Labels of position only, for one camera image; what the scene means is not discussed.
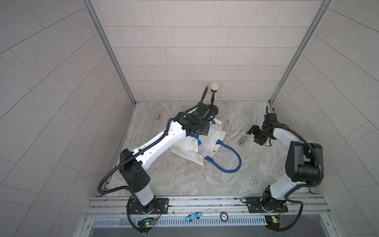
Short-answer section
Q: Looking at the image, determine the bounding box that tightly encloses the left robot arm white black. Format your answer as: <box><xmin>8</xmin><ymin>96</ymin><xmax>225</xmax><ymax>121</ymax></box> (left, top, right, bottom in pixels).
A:
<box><xmin>97</xmin><ymin>87</ymin><xmax>217</xmax><ymax>213</ymax></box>

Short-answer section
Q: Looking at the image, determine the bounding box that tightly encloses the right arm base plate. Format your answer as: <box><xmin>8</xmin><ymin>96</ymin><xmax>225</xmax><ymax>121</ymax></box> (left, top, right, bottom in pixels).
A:
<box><xmin>245</xmin><ymin>197</ymin><xmax>288</xmax><ymax>213</ymax></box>

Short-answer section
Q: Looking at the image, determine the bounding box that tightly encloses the round black badge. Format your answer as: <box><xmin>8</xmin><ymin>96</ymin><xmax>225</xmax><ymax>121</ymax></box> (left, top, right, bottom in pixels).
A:
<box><xmin>220</xmin><ymin>212</ymin><xmax>229</xmax><ymax>222</ymax></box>

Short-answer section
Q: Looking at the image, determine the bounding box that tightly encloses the green compass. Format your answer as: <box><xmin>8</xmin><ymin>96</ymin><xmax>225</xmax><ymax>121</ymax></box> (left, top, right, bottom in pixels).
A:
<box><xmin>237</xmin><ymin>135</ymin><xmax>248</xmax><ymax>146</ymax></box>

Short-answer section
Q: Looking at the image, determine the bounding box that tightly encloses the white canvas Doraemon bag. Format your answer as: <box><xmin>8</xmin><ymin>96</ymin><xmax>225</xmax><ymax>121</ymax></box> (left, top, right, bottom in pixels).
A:
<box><xmin>170</xmin><ymin>119</ymin><xmax>242</xmax><ymax>173</ymax></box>

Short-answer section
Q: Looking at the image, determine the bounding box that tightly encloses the blue tape piece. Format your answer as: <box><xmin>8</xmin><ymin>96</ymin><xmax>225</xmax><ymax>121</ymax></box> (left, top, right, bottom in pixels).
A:
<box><xmin>186</xmin><ymin>212</ymin><xmax>202</xmax><ymax>222</ymax></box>

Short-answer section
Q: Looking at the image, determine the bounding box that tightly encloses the right green circuit board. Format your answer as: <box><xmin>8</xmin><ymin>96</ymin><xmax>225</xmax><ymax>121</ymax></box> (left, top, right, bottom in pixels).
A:
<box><xmin>265</xmin><ymin>215</ymin><xmax>284</xmax><ymax>230</ymax></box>

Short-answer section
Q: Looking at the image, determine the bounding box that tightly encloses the black stand with pink ball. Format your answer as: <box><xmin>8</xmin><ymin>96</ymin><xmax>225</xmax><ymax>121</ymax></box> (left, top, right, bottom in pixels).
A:
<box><xmin>208</xmin><ymin>83</ymin><xmax>219</xmax><ymax>117</ymax></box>

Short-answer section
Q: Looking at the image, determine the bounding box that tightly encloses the green circuit board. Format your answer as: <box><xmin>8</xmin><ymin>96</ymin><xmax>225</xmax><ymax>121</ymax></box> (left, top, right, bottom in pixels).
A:
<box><xmin>265</xmin><ymin>215</ymin><xmax>284</xmax><ymax>230</ymax></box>
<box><xmin>138</xmin><ymin>218</ymin><xmax>156</xmax><ymax>228</ymax></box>

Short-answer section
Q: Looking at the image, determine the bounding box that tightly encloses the pink compass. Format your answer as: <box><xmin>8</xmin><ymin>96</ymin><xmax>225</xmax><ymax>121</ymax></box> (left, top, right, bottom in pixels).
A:
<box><xmin>230</xmin><ymin>127</ymin><xmax>243</xmax><ymax>139</ymax></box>

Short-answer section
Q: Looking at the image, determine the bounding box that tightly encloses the left green circuit board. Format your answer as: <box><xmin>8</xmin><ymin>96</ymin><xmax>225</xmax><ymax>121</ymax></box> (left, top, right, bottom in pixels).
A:
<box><xmin>138</xmin><ymin>218</ymin><xmax>156</xmax><ymax>228</ymax></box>

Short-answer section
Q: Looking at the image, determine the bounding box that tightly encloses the aluminium rail frame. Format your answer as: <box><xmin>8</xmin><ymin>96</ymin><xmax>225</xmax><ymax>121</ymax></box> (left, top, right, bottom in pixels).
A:
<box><xmin>84</xmin><ymin>193</ymin><xmax>331</xmax><ymax>218</ymax></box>

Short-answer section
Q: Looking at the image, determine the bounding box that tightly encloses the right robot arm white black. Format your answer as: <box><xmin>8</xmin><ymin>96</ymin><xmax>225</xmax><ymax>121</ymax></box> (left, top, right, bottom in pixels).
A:
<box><xmin>246</xmin><ymin>108</ymin><xmax>324</xmax><ymax>212</ymax></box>

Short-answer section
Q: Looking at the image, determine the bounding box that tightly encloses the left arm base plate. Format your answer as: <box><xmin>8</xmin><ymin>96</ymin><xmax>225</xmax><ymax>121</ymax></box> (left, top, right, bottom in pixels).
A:
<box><xmin>126</xmin><ymin>197</ymin><xmax>169</xmax><ymax>215</ymax></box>

